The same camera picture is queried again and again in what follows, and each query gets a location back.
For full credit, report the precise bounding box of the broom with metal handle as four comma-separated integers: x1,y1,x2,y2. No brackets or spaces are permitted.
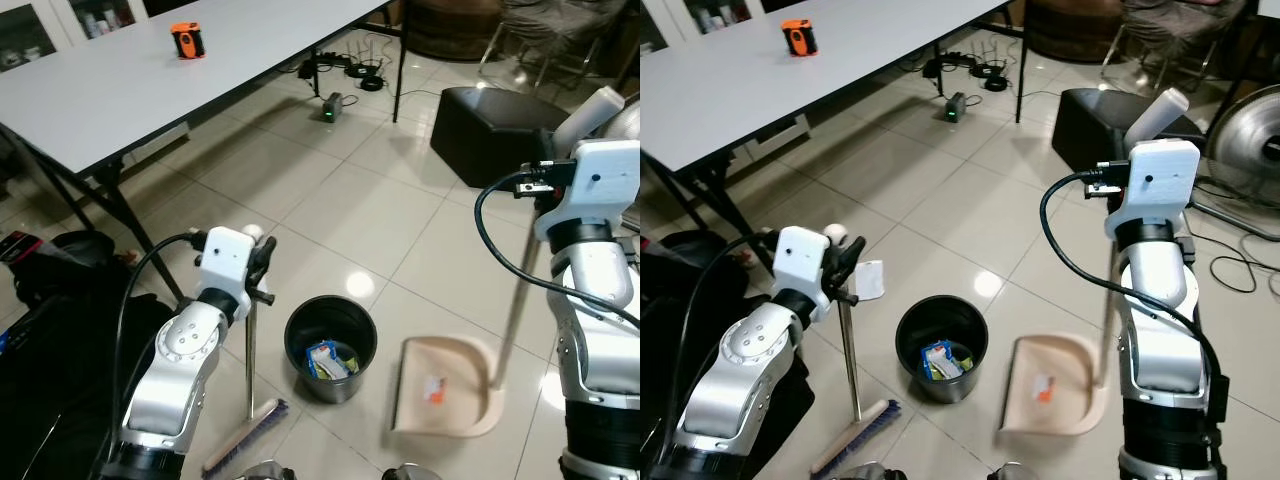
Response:
808,223,903,477
200,223,292,477

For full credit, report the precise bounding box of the beige long-handled dustpan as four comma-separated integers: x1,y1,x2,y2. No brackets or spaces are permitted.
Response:
388,86,628,439
998,87,1191,438

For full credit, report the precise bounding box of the round floor fan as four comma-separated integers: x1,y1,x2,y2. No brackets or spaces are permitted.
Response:
1190,84,1280,243
606,93,641,143

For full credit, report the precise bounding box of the white paper scrap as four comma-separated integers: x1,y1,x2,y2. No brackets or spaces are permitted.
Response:
857,259,887,300

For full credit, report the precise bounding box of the blue white packet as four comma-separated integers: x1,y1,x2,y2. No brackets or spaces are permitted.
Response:
305,340,347,381
920,340,959,381

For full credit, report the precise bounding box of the black round trash bin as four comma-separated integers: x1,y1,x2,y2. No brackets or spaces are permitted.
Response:
283,294,379,405
894,294,990,405

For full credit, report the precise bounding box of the black bag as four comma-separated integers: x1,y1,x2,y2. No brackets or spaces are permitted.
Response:
0,229,176,480
640,229,813,480

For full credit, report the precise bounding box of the grey folding table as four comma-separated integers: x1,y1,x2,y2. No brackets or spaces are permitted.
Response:
640,0,1029,277
0,0,407,303

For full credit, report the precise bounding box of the orange black device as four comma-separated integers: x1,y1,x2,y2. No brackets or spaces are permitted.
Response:
780,18,819,57
169,21,207,60

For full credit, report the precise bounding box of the black leather ottoman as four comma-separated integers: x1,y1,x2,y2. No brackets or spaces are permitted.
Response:
1051,87,1206,193
431,86,573,189

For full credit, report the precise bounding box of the white glass-door cabinet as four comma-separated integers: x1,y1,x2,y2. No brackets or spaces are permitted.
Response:
640,0,791,51
0,0,161,73

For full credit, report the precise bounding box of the brown round stool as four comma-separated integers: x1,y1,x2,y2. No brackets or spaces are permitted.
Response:
1024,0,1129,63
404,0,504,63

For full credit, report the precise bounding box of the metal chair with grey fabric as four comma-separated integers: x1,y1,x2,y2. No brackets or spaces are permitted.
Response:
478,0,629,89
1100,0,1263,86

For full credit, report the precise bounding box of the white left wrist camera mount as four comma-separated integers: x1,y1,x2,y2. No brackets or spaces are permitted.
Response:
193,227,257,323
773,226,833,313

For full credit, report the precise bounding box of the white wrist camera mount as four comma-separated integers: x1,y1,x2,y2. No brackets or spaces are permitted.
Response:
1104,139,1202,227
193,227,257,323
773,226,833,313
534,139,641,243

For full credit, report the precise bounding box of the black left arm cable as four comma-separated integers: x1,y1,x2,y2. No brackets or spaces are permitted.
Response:
108,230,208,476
668,233,781,476

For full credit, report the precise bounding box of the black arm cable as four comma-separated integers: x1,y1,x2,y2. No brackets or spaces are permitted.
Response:
668,233,781,476
108,230,208,476
474,158,641,333
1039,158,1223,401

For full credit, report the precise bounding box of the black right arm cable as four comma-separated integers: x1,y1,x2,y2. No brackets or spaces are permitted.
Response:
474,158,641,333
1039,158,1223,401

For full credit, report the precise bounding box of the black floor cable bundle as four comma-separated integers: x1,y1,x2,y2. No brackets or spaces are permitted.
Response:
298,38,389,98
920,40,1011,98

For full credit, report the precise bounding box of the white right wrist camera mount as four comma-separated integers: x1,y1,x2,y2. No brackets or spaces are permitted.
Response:
1104,139,1202,227
534,139,641,243

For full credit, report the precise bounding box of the black fan power cable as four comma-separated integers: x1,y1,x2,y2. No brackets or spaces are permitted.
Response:
1190,198,1280,297

